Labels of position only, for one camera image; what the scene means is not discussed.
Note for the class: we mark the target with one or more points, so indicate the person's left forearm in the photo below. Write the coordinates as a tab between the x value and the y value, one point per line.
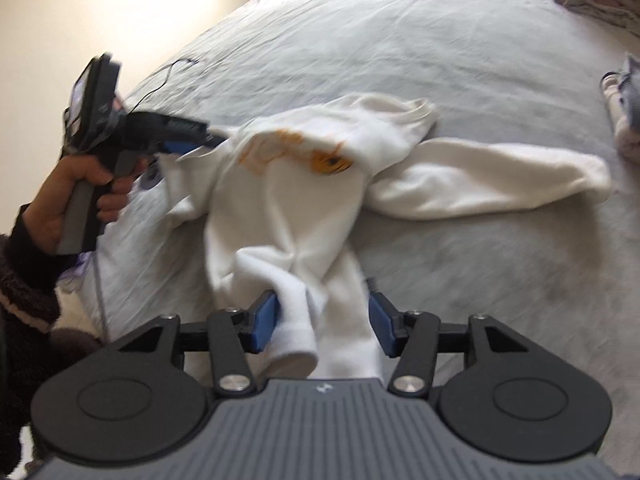
25	320

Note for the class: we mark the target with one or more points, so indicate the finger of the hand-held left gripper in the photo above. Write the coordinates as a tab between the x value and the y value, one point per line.
185	137

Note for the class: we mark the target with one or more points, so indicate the person's left hand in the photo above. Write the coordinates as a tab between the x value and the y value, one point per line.
47	205

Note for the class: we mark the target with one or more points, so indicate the grey folded cloth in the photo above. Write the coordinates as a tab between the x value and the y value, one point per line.
631	85

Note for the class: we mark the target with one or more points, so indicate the black smartphone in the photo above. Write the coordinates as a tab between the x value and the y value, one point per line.
92	95

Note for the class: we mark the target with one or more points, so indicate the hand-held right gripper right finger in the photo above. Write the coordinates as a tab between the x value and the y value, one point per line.
382	325

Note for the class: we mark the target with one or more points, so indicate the lavender cloth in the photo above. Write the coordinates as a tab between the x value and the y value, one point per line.
151	179

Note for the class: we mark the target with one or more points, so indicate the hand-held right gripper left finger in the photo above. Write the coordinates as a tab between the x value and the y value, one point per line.
265	322

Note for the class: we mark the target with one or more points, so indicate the white printed sweatshirt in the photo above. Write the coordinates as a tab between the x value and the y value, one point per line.
280	210

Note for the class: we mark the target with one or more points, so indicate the beige folded cloth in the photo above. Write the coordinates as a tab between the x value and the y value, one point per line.
627	135

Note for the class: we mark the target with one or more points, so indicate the grey bed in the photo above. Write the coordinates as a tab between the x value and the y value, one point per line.
450	60

